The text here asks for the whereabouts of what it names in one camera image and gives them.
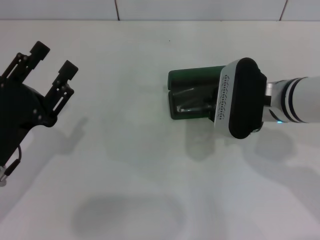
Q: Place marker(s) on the clear transparent glasses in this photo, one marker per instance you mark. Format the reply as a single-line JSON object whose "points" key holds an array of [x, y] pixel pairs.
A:
{"points": [[190, 109]]}

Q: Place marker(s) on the green glasses case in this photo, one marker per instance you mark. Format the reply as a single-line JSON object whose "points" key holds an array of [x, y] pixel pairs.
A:
{"points": [[180, 75]]}

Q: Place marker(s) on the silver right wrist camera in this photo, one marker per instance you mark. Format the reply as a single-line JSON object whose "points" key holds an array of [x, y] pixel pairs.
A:
{"points": [[247, 100]]}

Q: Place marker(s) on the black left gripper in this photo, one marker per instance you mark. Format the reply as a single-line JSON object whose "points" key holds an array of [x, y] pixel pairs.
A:
{"points": [[20, 112]]}

